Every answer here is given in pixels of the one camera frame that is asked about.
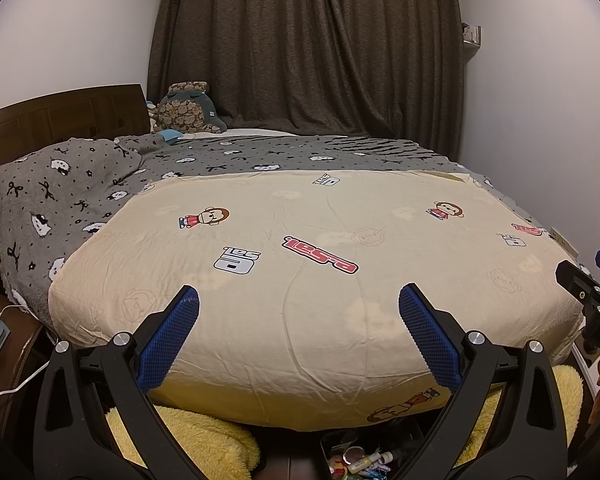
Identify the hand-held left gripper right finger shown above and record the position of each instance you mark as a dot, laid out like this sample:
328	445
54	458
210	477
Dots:
430	340

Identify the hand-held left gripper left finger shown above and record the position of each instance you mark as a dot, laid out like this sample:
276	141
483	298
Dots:
170	340

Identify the box of small bottles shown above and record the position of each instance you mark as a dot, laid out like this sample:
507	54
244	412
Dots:
340	447

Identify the yellow fluffy blanket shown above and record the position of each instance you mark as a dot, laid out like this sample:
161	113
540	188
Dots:
205	435

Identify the cream cartoon printed blanket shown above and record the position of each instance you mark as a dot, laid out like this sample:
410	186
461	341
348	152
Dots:
305	310

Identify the white tube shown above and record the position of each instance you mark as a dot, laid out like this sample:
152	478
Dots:
372	462

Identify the brown leather stool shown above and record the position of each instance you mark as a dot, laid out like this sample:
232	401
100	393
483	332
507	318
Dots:
17	355

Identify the grey cat printed blanket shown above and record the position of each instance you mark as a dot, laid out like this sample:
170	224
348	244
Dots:
55	200

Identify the light blue small item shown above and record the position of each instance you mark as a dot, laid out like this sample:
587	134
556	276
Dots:
169	135

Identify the bear patterned plush toy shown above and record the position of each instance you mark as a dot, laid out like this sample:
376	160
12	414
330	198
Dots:
185	110

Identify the brown wooden headboard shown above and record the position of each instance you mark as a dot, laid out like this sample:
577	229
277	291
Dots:
55	115

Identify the dark brown curtain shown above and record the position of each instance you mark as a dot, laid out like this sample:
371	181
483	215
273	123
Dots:
305	35

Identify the white wall socket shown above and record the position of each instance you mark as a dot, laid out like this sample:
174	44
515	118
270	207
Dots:
562	240

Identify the white wall shelf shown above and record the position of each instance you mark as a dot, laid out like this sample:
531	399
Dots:
471	35

